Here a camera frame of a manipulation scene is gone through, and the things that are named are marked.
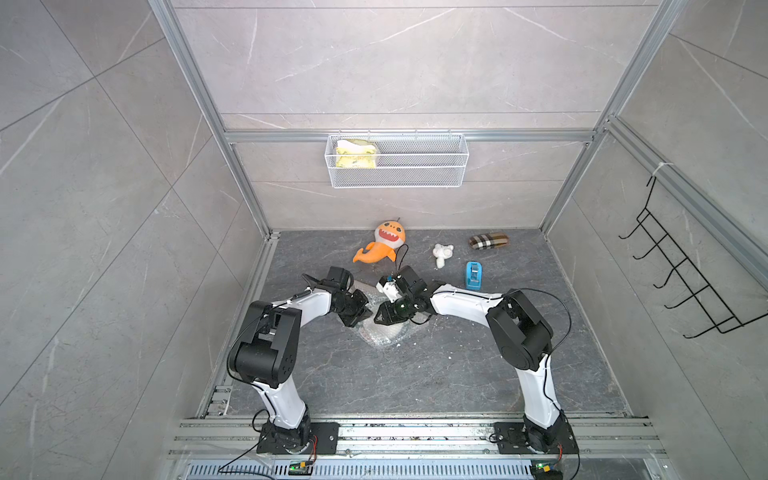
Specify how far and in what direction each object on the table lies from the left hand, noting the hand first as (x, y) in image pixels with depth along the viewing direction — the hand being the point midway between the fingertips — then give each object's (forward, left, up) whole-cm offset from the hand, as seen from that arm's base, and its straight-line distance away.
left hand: (377, 306), depth 94 cm
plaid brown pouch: (+28, -43, -1) cm, 51 cm away
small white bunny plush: (+23, -25, -2) cm, 34 cm away
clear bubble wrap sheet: (-10, -3, -1) cm, 10 cm away
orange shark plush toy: (+27, -5, +4) cm, 28 cm away
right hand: (-4, -1, -1) cm, 4 cm away
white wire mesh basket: (+42, -10, +26) cm, 50 cm away
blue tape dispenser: (+13, -35, -2) cm, 37 cm away
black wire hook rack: (-22, -71, +29) cm, 79 cm away
